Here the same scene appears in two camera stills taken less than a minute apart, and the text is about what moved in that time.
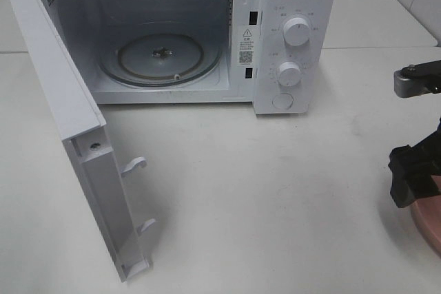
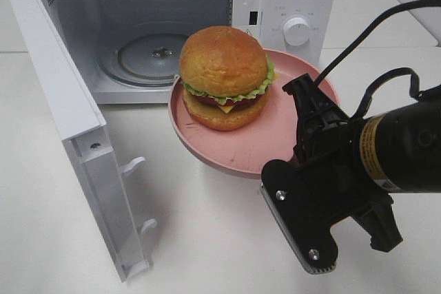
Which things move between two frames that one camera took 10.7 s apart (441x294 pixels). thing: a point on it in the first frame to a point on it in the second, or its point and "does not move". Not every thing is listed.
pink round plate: x=427 y=214 to x=249 y=151
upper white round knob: x=296 y=31 does not move
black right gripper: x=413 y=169 to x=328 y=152
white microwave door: x=81 y=121 does not move
